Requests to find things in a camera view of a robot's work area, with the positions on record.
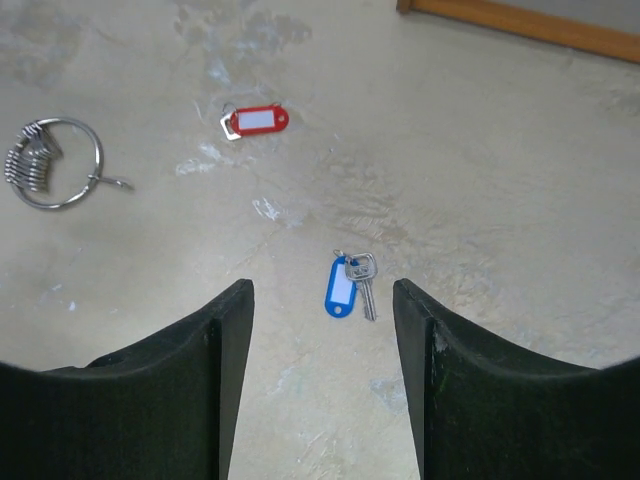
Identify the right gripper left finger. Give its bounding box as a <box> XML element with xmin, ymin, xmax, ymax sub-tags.
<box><xmin>1</xmin><ymin>279</ymin><xmax>254</xmax><ymax>479</ymax></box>

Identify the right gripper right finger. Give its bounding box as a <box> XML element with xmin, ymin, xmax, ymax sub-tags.
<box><xmin>393</xmin><ymin>279</ymin><xmax>639</xmax><ymax>479</ymax></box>

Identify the blue capped key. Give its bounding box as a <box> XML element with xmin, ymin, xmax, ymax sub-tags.
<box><xmin>324</xmin><ymin>249</ymin><xmax>378</xmax><ymax>322</ymax></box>

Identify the large silver keyring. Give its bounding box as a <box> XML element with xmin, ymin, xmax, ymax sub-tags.
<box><xmin>4</xmin><ymin>117</ymin><xmax>134</xmax><ymax>212</ymax></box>

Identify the wooden shelf rack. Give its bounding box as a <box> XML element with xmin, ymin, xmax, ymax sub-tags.
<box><xmin>396</xmin><ymin>1</ymin><xmax>639</xmax><ymax>64</ymax></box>

